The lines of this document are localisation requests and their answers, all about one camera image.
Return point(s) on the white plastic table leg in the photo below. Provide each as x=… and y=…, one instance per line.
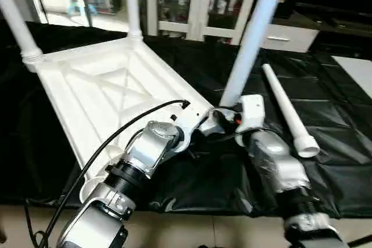
x=133, y=4
x=256, y=27
x=17, y=21
x=285, y=108

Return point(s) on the white drawer unit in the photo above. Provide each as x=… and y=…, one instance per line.
x=290, y=39

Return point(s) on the black work mat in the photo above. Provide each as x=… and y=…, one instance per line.
x=203, y=184

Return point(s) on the white plastic table top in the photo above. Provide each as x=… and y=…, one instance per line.
x=99, y=91

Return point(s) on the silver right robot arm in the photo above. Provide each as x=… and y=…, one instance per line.
x=279, y=166

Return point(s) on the white flat board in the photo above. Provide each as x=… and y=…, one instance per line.
x=357, y=74

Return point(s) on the black stand leg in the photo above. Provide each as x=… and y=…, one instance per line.
x=363, y=240

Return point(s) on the white glass door cabinet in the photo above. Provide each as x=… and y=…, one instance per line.
x=204, y=4

